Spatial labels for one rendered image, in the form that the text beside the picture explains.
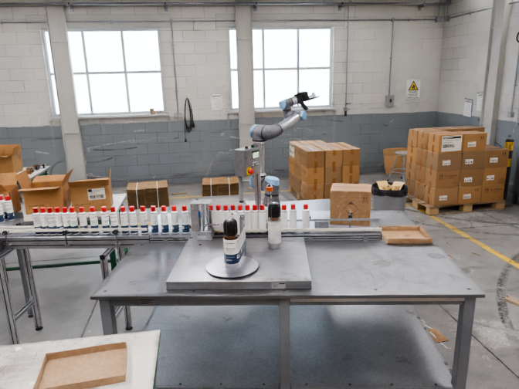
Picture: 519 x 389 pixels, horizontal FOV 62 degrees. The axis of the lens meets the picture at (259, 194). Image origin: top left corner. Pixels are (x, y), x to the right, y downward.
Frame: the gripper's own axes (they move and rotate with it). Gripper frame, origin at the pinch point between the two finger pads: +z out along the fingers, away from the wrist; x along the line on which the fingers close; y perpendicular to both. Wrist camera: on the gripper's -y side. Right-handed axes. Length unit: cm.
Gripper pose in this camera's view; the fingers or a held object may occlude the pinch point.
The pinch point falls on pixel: (315, 96)
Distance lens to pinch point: 395.1
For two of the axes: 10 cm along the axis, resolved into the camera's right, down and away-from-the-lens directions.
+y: -2.4, -9.1, -3.3
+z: 8.8, -3.4, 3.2
